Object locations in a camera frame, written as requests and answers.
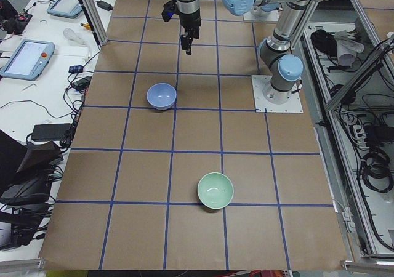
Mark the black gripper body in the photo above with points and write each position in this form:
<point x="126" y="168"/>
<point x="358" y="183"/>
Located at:
<point x="189" y="20"/>

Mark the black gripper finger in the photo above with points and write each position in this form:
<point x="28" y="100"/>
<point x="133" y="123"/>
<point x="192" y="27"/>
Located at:
<point x="186" y="43"/>

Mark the green bowl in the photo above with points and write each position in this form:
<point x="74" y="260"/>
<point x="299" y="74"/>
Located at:
<point x="215" y="190"/>

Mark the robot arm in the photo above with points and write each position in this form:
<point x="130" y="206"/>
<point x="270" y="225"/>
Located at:
<point x="187" y="6"/>
<point x="286" y="69"/>

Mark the blue bowl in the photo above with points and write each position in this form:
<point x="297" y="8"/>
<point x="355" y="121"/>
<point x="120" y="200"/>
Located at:
<point x="161" y="96"/>

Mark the black power adapter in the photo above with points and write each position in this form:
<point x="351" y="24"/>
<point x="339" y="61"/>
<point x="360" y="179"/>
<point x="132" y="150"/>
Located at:
<point x="104" y="5"/>

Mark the gold metal cylinder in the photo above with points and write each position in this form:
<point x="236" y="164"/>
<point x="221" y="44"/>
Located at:
<point x="86" y="26"/>

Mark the small blue black device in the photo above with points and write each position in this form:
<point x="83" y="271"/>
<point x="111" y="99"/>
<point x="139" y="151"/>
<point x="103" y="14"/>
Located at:
<point x="75" y="69"/>

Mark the clear light bulb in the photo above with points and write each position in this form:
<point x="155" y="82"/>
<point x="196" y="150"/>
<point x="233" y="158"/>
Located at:
<point x="69" y="34"/>

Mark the teach pendant far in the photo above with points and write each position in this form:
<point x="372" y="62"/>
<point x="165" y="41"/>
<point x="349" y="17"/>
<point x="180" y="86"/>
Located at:
<point x="65" y="8"/>

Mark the teach pendant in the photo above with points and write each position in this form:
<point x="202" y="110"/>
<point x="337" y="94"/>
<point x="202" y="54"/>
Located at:
<point x="29" y="60"/>
<point x="65" y="8"/>

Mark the teach pendant near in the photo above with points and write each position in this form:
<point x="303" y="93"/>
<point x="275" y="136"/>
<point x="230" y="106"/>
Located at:
<point x="29" y="60"/>

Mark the black laptop charger brick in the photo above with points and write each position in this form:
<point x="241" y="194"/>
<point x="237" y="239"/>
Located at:
<point x="49" y="132"/>

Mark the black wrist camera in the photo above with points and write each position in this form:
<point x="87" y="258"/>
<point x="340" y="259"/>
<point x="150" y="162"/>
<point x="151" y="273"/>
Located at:
<point x="169" y="10"/>

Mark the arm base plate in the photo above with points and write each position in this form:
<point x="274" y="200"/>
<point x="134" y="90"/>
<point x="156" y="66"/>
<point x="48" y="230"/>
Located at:
<point x="269" y="100"/>

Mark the aluminium frame post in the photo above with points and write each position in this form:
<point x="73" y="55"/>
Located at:
<point x="93" y="19"/>

